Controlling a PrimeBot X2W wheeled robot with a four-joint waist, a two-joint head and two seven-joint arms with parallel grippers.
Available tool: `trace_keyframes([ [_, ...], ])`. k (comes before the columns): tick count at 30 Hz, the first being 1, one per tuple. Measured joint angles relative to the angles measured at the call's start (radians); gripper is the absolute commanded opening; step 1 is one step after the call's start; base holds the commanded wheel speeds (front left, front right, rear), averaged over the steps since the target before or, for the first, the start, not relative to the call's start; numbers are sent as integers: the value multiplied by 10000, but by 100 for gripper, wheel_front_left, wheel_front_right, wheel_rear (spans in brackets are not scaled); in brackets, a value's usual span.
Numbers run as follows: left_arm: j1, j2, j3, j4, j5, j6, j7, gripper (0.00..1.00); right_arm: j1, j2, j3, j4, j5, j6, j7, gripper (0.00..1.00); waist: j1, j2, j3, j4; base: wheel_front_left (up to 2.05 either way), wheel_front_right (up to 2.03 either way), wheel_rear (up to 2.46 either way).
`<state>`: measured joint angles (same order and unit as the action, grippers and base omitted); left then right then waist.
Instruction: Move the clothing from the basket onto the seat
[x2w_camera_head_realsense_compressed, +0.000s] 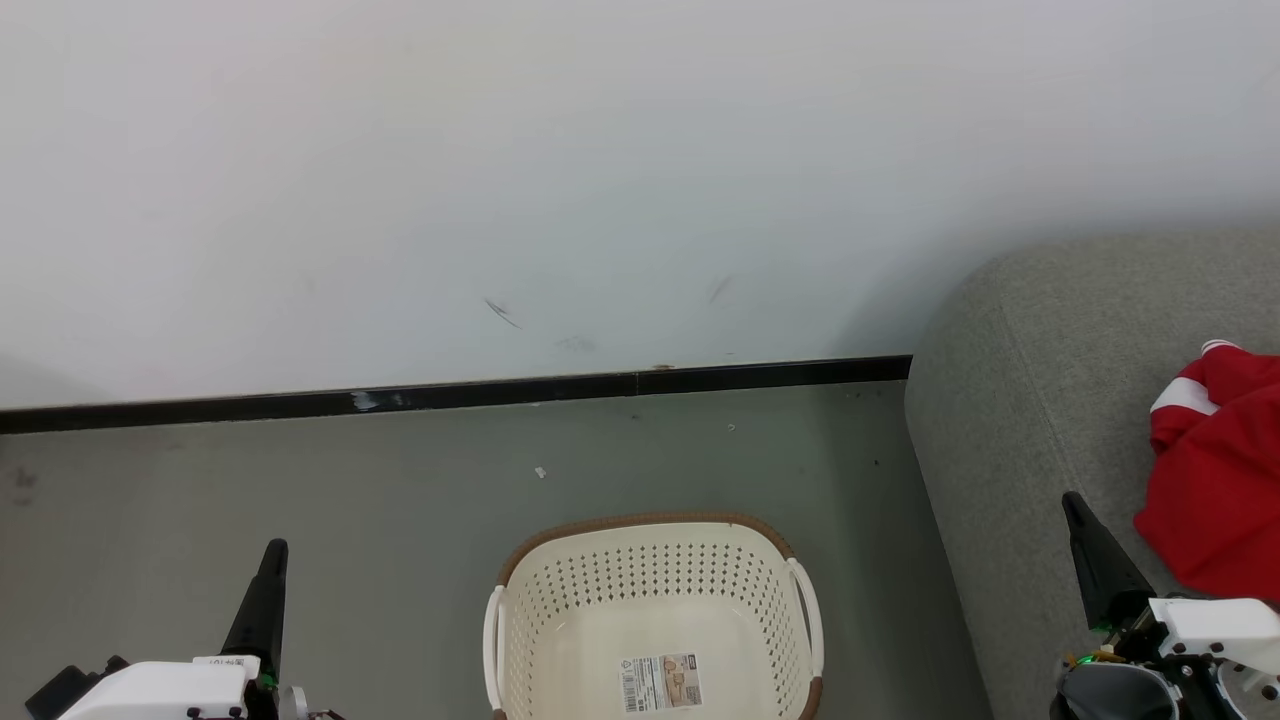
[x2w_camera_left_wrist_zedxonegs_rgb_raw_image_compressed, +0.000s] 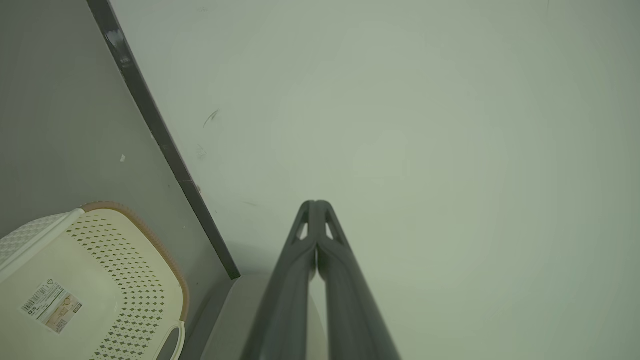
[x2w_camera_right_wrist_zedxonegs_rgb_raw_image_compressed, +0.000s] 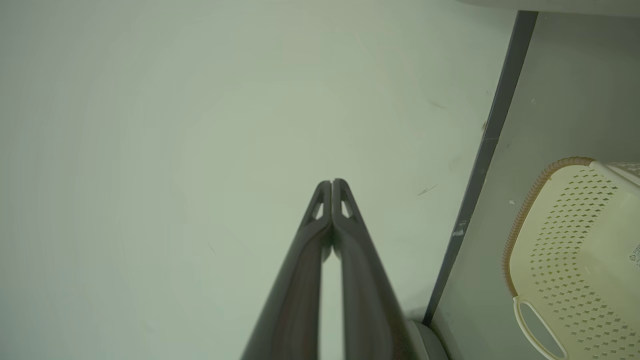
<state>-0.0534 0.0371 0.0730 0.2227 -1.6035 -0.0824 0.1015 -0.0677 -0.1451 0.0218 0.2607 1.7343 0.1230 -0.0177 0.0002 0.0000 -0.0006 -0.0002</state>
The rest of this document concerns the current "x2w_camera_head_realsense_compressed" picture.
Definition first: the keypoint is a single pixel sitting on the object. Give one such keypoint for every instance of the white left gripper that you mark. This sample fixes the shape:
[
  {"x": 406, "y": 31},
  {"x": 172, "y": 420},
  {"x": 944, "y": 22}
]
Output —
[{"x": 150, "y": 692}]

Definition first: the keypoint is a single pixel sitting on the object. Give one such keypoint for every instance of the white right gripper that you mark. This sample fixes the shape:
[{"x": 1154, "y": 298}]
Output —
[{"x": 1215, "y": 622}]

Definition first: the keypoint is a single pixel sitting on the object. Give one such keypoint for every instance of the red shorts thin white stripes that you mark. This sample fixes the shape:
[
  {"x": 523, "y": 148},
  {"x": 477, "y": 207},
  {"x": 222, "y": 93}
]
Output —
[{"x": 1220, "y": 520}]

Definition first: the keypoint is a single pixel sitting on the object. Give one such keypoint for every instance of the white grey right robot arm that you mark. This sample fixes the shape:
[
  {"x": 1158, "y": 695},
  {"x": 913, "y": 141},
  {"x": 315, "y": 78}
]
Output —
[{"x": 1120, "y": 695}]

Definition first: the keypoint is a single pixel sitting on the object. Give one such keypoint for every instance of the grey fabric sofa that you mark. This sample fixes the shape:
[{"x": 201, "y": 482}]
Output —
[{"x": 1020, "y": 420}]

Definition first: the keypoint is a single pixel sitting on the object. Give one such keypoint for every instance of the cream perforated laundry basket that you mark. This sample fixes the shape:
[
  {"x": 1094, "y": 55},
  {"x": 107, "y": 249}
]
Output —
[{"x": 600, "y": 580}]

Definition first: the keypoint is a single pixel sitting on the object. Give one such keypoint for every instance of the paper label sticker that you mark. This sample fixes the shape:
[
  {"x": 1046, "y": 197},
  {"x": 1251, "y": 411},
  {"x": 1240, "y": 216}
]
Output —
[{"x": 660, "y": 682}]

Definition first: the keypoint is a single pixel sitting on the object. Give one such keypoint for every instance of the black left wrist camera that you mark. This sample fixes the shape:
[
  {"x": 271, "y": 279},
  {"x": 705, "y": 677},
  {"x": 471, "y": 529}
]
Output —
[{"x": 60, "y": 692}]

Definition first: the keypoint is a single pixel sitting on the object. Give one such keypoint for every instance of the black wall baseboard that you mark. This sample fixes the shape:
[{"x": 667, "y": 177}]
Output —
[{"x": 450, "y": 395}]

